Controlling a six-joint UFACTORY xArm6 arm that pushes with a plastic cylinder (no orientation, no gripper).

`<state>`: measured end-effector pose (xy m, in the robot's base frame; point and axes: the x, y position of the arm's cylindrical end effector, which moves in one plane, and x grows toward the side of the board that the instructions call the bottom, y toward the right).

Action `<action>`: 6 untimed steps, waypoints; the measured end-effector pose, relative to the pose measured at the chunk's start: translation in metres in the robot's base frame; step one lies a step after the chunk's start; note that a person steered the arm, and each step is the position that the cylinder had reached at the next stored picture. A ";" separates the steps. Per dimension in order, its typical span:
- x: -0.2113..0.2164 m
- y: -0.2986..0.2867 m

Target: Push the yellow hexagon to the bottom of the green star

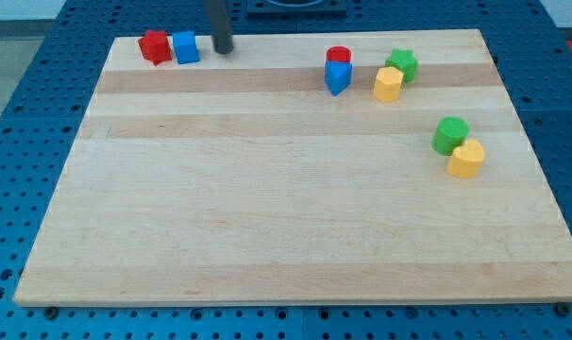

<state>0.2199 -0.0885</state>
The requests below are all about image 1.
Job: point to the yellow hexagon block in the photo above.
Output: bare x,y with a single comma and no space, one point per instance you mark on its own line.
388,82

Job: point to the green star block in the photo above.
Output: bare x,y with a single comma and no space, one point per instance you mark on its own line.
404,61

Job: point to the red star block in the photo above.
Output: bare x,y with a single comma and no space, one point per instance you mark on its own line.
155,47

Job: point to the wooden board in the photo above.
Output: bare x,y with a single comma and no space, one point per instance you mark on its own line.
240,180

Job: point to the blue triangle block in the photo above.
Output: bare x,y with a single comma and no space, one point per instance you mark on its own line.
338,76

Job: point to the red cylinder block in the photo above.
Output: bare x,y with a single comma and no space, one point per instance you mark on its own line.
339,53

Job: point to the blue cube block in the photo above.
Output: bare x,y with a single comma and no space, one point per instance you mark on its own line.
185,47

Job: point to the green cylinder block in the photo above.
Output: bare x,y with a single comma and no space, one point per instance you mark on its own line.
450,133

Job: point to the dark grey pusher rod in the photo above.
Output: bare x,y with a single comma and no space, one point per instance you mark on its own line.
220,26

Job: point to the yellow heart block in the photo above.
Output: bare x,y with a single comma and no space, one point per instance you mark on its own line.
466,160

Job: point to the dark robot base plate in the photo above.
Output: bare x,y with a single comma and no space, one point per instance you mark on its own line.
295,7

